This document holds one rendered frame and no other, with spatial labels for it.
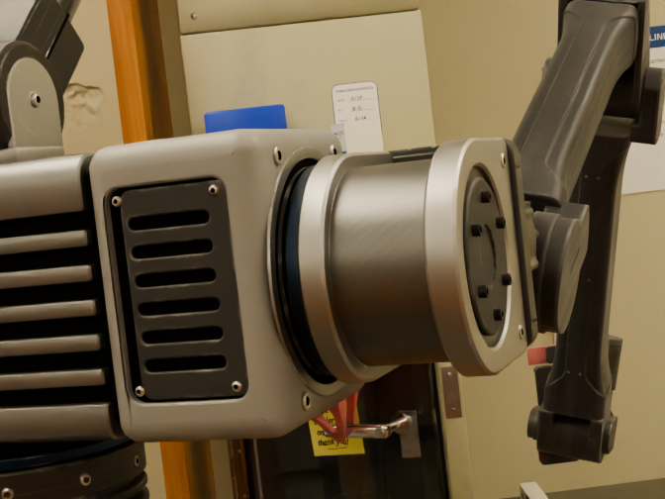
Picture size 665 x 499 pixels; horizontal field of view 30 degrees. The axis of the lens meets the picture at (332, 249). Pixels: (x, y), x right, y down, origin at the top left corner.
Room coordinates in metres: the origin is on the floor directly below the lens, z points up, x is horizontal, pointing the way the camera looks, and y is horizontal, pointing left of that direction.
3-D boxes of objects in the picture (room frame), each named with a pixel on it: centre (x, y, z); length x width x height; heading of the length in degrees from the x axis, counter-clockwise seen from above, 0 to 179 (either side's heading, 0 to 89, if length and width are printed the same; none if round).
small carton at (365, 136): (1.59, -0.05, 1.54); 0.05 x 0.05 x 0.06; 20
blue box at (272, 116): (1.58, 0.09, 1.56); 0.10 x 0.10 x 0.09; 3
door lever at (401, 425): (1.48, -0.02, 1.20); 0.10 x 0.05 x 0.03; 57
